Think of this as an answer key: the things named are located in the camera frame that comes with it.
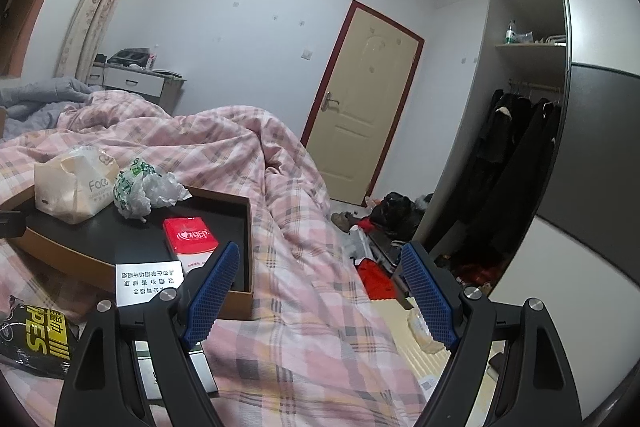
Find black yellow wipes packet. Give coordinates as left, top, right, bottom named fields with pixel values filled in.
left=1, top=296, right=79, bottom=379

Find silver cigarette carton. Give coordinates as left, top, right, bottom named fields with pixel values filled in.
left=115, top=261, right=218, bottom=403

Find white facial tissue pack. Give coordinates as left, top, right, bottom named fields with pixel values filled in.
left=34, top=145, right=119, bottom=225

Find brown cardboard tray box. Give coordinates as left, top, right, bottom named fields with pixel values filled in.
left=1, top=186, right=254, bottom=321

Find grey blanket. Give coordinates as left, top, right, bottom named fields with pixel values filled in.
left=1, top=77, right=99, bottom=141

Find green white crumpled plastic bag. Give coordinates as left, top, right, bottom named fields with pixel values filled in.
left=113, top=157, right=192, bottom=222

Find clear plastic tissue packet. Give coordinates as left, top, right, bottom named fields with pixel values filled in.
left=407, top=308, right=445, bottom=355

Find cream hard-shell suitcase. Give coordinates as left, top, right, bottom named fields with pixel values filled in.
left=372, top=298, right=497, bottom=426

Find red white tissue pack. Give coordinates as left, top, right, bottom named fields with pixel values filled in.
left=163, top=217, right=219, bottom=274

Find red bag on floor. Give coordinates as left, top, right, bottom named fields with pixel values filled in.
left=356, top=258, right=400, bottom=301

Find grey white sliding wardrobe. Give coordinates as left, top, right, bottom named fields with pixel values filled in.
left=418, top=0, right=639, bottom=426

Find white grey desk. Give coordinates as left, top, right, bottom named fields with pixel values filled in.
left=86, top=63, right=186, bottom=114

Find black device on desk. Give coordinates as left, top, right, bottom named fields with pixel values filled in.
left=106, top=48, right=151, bottom=68

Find black bag on floor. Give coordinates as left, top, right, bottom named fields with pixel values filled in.
left=369, top=192, right=433, bottom=242

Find pink plaid duvet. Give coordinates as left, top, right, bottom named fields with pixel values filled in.
left=1, top=91, right=425, bottom=426

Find black hanging coats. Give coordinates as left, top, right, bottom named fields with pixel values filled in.
left=450, top=90, right=562, bottom=285

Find beige door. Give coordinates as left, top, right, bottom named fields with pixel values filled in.
left=302, top=0, right=424, bottom=205

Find green white bottle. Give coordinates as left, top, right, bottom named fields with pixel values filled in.
left=504, top=20, right=518, bottom=44

